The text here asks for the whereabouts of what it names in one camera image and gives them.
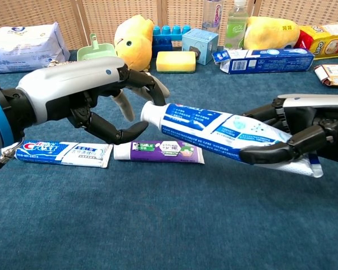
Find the woven folding screen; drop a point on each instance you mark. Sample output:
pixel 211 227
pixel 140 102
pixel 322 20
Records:
pixel 115 11

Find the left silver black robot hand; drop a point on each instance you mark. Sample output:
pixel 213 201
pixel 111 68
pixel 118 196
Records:
pixel 67 81

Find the blue white toothpaste tube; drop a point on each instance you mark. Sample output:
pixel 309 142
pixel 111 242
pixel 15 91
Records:
pixel 191 121

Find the teal table cloth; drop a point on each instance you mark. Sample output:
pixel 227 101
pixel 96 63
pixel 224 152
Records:
pixel 169 213

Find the clear bottle pink label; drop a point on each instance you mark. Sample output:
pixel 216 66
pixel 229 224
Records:
pixel 212 17

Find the blue toothpaste carton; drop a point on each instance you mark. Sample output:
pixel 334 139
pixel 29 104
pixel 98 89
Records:
pixel 270 60

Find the yellow plush toy with tag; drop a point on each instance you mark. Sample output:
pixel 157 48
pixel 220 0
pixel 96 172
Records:
pixel 270 33

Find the orange white small carton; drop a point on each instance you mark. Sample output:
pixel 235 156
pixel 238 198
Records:
pixel 336 74

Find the yellow snack package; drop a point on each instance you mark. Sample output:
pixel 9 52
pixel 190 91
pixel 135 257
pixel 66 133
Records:
pixel 326 42

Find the blue building block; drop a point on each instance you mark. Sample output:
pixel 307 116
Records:
pixel 163 40

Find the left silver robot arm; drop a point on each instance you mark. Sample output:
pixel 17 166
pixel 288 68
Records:
pixel 2 118

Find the yellow sponge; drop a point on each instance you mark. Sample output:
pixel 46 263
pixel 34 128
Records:
pixel 176 61

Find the light blue small box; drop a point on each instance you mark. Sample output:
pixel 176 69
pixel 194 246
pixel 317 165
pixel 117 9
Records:
pixel 200 45

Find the yellow duck plush toy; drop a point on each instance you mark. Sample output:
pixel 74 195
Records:
pixel 133 42

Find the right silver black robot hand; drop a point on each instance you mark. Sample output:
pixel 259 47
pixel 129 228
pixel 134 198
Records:
pixel 326 123

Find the green plastic dustpan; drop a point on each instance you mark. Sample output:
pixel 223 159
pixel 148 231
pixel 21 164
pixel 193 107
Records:
pixel 97 52

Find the clear bottle green label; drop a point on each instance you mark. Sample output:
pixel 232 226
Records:
pixel 236 28

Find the white tissue pack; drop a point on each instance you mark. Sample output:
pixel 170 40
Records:
pixel 25 47

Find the blue Crest toothpaste tube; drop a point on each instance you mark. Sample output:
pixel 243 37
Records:
pixel 62 153

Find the purple toothpaste tube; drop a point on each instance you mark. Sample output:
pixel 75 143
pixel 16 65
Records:
pixel 157 152

